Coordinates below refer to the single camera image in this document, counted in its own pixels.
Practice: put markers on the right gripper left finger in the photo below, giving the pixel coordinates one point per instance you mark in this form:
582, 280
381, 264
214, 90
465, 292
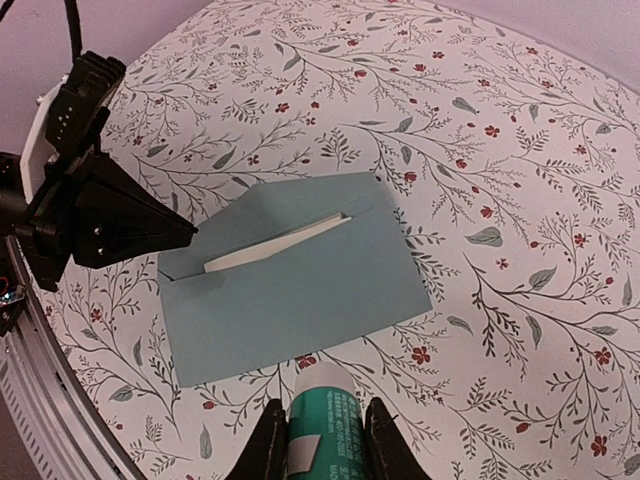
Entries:
264, 455

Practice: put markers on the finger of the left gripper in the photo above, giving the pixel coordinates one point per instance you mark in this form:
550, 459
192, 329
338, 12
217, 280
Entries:
99, 247
110, 196

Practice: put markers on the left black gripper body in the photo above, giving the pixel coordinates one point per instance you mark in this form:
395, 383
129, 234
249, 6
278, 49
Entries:
56, 226

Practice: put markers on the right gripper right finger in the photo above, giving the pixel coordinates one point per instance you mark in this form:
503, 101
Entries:
388, 456

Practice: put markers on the green white glue stick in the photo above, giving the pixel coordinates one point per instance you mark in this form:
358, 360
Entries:
325, 427

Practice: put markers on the beige letter paper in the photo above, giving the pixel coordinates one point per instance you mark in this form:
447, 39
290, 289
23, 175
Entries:
271, 247

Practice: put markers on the teal blue envelope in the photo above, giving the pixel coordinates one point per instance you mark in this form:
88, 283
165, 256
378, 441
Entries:
350, 281

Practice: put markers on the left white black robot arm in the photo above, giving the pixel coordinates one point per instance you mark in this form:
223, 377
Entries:
13, 203

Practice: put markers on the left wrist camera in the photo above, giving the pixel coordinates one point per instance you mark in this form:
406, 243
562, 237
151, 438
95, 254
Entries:
61, 126

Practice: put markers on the front aluminium rail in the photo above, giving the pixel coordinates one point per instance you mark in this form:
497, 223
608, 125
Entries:
60, 429

